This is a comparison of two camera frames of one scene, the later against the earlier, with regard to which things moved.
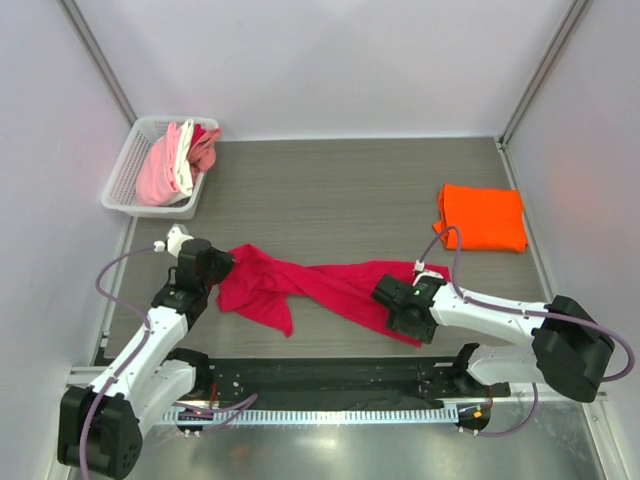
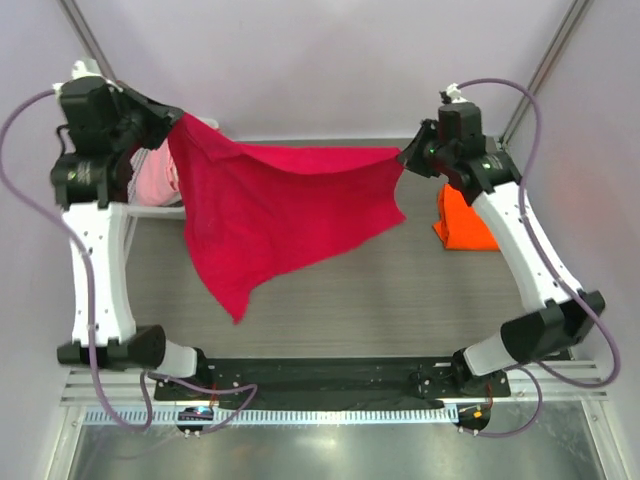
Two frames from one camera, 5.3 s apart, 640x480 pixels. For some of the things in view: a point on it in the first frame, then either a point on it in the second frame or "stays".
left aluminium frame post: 98,58 stays
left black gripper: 225,261 → 161,116
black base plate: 337,383 stays
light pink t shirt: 157,177 stays
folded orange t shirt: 489,218 stays
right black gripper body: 423,332 → 445,154
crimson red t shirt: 268,286 → 252,213
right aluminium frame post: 572,19 stays
